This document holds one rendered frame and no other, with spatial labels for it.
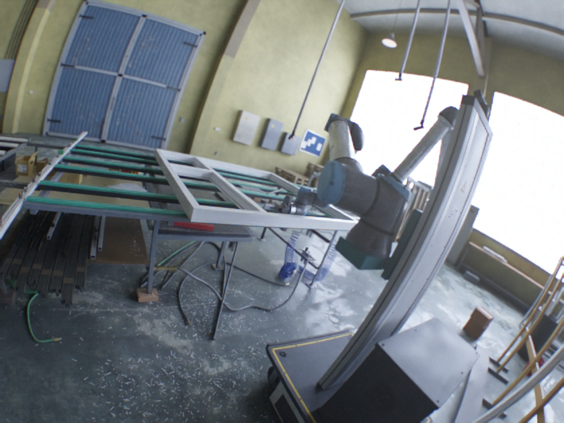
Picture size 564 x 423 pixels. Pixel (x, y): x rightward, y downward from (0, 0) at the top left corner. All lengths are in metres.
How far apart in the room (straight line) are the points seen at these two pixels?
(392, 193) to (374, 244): 0.19
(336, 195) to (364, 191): 0.10
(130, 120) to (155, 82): 1.29
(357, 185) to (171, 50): 7.32
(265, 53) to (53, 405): 9.19
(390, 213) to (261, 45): 8.38
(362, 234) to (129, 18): 7.76
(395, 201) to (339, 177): 0.22
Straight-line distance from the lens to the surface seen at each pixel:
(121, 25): 7.88
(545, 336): 4.68
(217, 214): 1.19
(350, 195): 0.79
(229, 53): 7.89
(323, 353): 1.52
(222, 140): 8.30
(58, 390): 1.54
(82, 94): 7.65
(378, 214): 0.85
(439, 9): 10.43
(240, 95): 8.41
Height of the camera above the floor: 1.33
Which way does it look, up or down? 15 degrees down
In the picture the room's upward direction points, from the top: 20 degrees clockwise
